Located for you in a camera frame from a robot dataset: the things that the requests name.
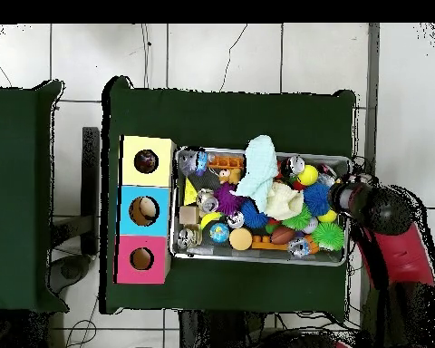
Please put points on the printed silver drink can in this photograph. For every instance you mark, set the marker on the printed silver drink can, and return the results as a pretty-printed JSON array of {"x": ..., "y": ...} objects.
[{"x": 207, "y": 201}]

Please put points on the crushed bottle with blue label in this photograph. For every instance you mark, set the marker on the crushed bottle with blue label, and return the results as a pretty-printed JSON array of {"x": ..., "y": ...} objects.
[{"x": 194, "y": 161}]

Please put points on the mint green waffle cloth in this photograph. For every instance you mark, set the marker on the mint green waffle cloth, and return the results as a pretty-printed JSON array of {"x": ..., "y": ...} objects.
[{"x": 261, "y": 163}]

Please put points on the blue spiky rubber ball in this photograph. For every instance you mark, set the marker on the blue spiky rubber ball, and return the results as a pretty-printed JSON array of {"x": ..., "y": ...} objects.
[{"x": 316, "y": 199}]

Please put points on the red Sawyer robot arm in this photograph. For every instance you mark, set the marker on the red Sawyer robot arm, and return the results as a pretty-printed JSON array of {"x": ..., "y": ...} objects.
[{"x": 402, "y": 253}]

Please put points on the wooden box with three holes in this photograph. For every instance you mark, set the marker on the wooden box with three holes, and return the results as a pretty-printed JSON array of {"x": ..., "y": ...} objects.
[{"x": 130, "y": 224}]

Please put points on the purple spiky monster toy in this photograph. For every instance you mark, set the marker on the purple spiky monster toy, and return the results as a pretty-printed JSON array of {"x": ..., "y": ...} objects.
[{"x": 226, "y": 199}]

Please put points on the blue globe print ball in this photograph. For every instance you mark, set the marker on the blue globe print ball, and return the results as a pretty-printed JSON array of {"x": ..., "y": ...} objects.
[{"x": 219, "y": 232}]

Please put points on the tan foam disc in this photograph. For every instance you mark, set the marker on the tan foam disc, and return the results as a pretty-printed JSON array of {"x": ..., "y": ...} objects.
[{"x": 240, "y": 239}]

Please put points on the cream waffle cloth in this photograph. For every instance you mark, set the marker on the cream waffle cloth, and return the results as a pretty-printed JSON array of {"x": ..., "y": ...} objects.
[{"x": 284, "y": 201}]

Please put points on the dark green tablecloth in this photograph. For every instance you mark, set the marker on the dark green tablecloth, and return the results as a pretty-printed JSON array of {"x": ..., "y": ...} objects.
[
  {"x": 221, "y": 119},
  {"x": 25, "y": 163}
]

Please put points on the tan round object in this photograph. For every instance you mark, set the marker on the tan round object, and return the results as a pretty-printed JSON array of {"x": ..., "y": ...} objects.
[{"x": 146, "y": 207}]

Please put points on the yellow tennis ball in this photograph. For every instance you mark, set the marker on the yellow tennis ball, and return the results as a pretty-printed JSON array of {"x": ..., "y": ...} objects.
[{"x": 308, "y": 175}]

